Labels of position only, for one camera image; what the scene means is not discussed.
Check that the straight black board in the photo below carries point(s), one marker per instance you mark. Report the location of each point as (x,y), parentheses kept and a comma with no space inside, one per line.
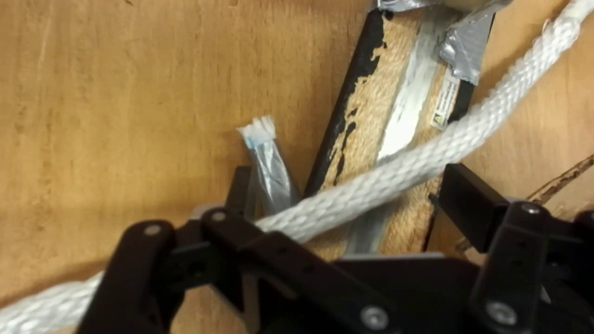
(371,116)

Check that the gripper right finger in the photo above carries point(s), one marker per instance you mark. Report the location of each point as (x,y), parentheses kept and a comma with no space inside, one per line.
(510,260)

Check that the grey duct tape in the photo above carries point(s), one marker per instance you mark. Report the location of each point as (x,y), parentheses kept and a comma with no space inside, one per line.
(464,41)

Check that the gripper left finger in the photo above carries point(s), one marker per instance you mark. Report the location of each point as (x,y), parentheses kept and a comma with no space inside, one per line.
(260,260)

